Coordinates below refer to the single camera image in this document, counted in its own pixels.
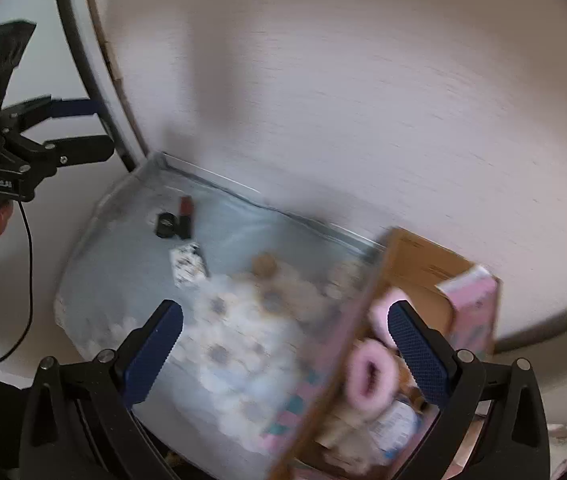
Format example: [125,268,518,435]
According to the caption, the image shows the wooden cork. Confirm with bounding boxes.
[252,254,278,277]

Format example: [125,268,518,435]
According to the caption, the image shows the pink cardboard box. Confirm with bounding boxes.
[268,226,503,480]

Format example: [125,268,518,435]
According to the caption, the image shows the white round box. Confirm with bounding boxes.
[368,400,423,459]

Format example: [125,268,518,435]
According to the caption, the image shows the red lipstick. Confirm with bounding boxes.
[176,194,195,240]

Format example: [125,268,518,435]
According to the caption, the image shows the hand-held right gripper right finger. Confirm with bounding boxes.
[387,299,550,480]

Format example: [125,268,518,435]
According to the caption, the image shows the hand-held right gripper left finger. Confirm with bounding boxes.
[18,299,184,480]

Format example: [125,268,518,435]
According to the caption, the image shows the blue floral blanket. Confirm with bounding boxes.
[54,151,389,461]

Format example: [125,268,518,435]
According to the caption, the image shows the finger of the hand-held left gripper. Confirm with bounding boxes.
[2,94,103,123]
[6,135,115,173]

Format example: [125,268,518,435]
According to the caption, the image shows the pink fluffy sock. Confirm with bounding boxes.
[367,296,404,347]
[346,338,400,413]

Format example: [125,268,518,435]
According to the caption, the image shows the white door frame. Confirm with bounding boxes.
[51,0,153,173]

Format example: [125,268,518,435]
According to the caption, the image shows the white printed cloth pouch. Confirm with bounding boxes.
[170,241,210,289]

